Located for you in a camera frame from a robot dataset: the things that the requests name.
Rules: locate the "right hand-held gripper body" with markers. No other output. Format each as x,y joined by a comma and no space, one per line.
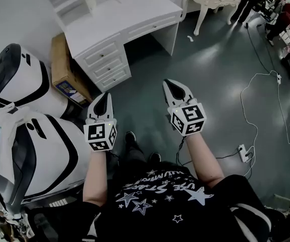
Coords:
188,120

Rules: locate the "white shelf unit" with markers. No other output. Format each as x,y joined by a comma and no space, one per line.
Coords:
66,1

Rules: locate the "white desk with drawers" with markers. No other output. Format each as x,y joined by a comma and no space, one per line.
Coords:
124,16

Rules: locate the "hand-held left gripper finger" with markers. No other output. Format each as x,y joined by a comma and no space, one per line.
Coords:
92,107
110,107

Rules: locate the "person's left forearm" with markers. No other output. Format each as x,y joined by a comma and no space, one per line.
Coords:
95,175

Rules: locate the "person's black left shoe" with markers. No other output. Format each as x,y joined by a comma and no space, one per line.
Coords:
130,137

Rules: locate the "white scrap on floor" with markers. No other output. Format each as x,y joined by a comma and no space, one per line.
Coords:
190,38

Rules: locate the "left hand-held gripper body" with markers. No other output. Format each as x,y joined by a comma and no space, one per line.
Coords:
98,135

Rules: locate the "brown cardboard box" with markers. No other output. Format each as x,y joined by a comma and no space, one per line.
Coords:
61,64

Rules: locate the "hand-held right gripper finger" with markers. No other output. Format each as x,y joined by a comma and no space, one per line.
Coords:
168,97
186,93

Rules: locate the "white black robot shell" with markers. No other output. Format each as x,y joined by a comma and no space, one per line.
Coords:
26,77
54,155

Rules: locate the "small white power strip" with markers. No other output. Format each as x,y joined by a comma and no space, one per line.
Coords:
278,79

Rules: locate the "white plastic bag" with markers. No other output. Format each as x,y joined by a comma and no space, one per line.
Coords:
1,140

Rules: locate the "black star print shirt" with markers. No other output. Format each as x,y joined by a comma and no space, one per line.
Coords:
175,210

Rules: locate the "person's black right shoe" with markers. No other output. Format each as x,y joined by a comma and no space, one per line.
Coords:
155,157

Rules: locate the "person's right forearm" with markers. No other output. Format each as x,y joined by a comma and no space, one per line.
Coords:
202,160

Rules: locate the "person's black shoe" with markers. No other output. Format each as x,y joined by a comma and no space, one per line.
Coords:
130,137
155,157

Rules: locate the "person's black trousers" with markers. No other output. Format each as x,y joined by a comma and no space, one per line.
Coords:
134,155

